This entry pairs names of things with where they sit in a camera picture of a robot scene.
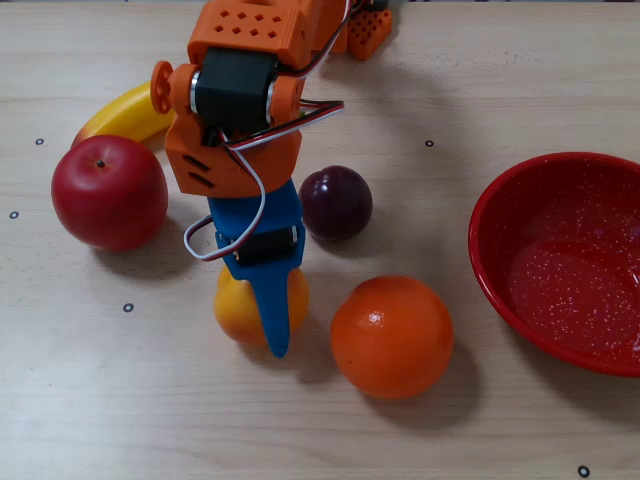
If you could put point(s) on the red speckled enamel bowl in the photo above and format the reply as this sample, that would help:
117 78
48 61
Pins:
565 280

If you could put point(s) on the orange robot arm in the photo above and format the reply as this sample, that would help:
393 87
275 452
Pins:
240 35

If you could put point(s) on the red plastic apple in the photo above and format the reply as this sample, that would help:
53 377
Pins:
110 195

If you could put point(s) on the dark purple plastic plum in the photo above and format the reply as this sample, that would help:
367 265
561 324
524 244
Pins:
340 202

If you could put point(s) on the yellow orange plastic peach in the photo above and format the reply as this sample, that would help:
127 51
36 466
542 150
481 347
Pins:
235 310

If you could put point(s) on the orange plastic orange fruit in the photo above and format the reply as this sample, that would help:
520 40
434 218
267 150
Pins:
392 337

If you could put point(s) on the yellow plastic banana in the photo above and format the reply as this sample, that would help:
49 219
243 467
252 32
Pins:
120 117

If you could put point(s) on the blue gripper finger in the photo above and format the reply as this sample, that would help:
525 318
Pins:
272 300

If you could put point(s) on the blue gripper body black motor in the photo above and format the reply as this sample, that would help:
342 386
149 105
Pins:
277 212

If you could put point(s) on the orange waffle robot base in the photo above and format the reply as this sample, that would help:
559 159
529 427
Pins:
370 30

